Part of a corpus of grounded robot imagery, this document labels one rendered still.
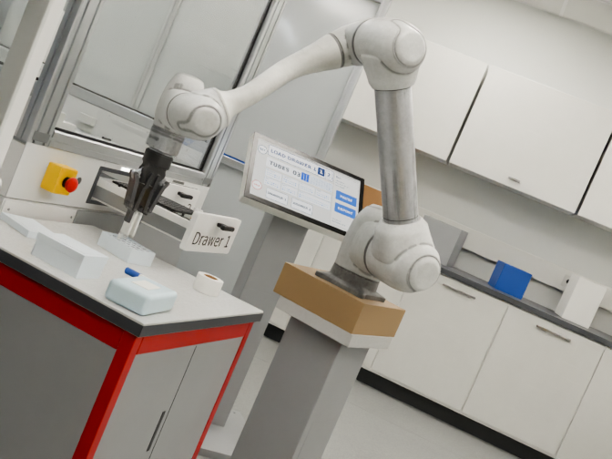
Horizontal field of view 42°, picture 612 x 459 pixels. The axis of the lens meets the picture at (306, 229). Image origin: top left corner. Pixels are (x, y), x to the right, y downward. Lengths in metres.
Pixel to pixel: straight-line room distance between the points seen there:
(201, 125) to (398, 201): 0.62
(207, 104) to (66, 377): 0.69
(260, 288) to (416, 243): 1.12
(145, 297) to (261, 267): 1.63
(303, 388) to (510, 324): 2.84
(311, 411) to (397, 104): 0.94
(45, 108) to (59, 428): 0.79
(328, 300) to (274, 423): 0.42
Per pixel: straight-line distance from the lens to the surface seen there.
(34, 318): 1.72
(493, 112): 5.52
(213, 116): 1.90
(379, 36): 2.10
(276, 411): 2.51
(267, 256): 3.18
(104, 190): 2.33
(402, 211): 2.23
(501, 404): 5.22
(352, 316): 2.34
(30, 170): 2.11
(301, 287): 2.43
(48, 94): 2.06
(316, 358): 2.44
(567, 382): 5.22
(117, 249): 2.07
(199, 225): 2.19
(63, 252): 1.72
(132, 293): 1.61
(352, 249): 2.41
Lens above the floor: 1.16
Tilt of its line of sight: 4 degrees down
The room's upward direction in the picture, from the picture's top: 23 degrees clockwise
